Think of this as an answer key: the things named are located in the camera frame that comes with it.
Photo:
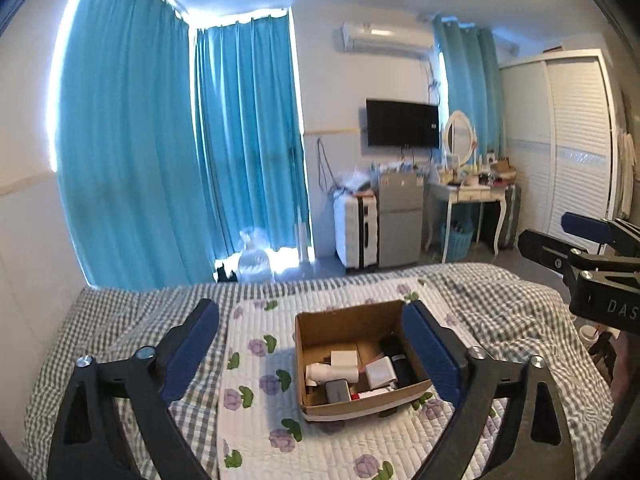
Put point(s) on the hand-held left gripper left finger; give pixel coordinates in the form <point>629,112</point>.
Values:
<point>190,355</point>

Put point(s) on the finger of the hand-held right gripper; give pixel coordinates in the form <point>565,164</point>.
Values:
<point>542,249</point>
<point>587,229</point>

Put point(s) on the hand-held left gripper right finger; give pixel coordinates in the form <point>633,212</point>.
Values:
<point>430,350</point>

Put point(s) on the black cylinder bottle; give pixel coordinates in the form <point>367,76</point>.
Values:
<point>404,370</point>

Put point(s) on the white square adapter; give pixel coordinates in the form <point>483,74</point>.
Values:
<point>381,372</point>

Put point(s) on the red and white tube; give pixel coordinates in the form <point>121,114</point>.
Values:
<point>372,394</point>

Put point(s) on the brown cardboard box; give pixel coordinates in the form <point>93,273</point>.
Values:
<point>345,317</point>

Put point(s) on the white earbuds case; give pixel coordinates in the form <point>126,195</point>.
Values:
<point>339,391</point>

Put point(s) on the white bottle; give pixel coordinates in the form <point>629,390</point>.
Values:
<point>330,374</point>

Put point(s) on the grey suitcase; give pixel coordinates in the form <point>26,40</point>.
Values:
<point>510,217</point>

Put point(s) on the white louvred wardrobe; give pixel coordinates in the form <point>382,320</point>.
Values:
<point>575,160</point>

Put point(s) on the blue basket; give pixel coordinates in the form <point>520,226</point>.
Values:
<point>457,242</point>

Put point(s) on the small black object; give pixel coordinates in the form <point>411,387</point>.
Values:
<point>225,274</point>

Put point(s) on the white dressing table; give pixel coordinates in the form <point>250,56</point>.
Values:
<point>467,194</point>

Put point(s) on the small brown box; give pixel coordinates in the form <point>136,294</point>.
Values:
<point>502,165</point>

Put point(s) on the clear plastic bag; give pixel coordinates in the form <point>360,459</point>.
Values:
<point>255,260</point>

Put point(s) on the silver mini fridge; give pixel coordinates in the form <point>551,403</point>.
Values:
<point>400,220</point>

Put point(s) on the white oval mirror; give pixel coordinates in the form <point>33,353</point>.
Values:
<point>460,137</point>

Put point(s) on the white suitcase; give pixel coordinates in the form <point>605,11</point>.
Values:
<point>352,232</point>

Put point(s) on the narrow blue curtain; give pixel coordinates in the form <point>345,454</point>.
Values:
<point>467,85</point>

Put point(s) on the crumpled plastic bag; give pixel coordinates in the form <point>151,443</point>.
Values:
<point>356,181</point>

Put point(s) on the medium blue curtain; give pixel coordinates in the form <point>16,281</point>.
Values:
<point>250,150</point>

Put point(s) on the wide blue curtain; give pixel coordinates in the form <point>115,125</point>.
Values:
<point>125,135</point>

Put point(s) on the white air conditioner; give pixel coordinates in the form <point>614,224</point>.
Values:
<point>387,36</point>

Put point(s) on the black wall television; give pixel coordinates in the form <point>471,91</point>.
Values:
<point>402,124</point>

